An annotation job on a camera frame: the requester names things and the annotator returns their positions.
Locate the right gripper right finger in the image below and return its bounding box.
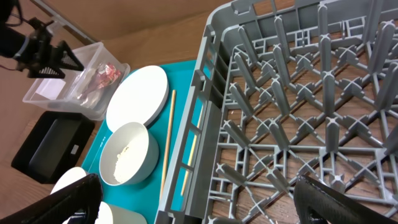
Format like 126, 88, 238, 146
294, 175, 397, 224

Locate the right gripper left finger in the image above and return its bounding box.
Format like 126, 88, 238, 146
1, 174, 103, 224

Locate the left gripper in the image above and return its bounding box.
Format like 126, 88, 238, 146
14, 17, 85, 79

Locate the white cup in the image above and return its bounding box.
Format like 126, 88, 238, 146
62, 201, 149, 224

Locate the grey bowl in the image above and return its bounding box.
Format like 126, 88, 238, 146
99, 122, 159, 186

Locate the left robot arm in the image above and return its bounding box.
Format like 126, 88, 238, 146
1, 0, 85, 79

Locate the grey dishwasher rack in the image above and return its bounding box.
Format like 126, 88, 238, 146
154, 1, 397, 223

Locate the clear plastic bin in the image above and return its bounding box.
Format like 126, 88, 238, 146
22, 42, 130, 121

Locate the rice pile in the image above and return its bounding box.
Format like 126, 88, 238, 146
113, 146, 137, 183

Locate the red snack wrapper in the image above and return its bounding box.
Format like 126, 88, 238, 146
82, 62, 121, 96

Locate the teal plastic tray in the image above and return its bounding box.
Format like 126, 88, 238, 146
81, 60, 196, 223

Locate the black tray bin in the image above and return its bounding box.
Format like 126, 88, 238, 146
11, 111, 95, 184

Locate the large pink plate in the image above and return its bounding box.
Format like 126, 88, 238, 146
106, 65, 169, 132

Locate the wooden chopstick near rack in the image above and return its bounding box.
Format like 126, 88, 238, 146
180, 107, 203, 196

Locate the wooden chopstick inner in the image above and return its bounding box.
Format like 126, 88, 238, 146
159, 90, 176, 198

